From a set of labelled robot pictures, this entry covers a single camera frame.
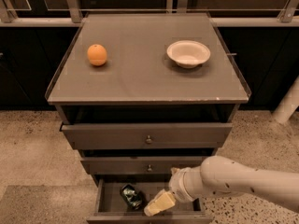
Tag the top grey drawer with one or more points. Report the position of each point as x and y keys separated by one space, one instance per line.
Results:
x=146 y=135

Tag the grey drawer cabinet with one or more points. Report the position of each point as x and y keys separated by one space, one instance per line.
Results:
x=139 y=83

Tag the metal window frame rail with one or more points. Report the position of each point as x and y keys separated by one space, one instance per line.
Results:
x=223 y=13

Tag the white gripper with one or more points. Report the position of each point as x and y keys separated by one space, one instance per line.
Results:
x=176 y=184

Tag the middle grey drawer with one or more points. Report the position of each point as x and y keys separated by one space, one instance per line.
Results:
x=138 y=165

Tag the orange fruit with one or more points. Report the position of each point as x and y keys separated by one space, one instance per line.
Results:
x=97 y=55

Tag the bottom grey drawer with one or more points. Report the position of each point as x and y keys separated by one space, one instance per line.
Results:
x=111 y=208

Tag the grey drawer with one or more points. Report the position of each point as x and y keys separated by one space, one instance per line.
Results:
x=146 y=135
x=138 y=165
x=111 y=208

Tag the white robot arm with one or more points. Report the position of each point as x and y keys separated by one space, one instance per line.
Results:
x=220 y=177

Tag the crushed green can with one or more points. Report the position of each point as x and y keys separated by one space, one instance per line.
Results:
x=131 y=197

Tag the white paper bowl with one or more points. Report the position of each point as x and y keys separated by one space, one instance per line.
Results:
x=188 y=54

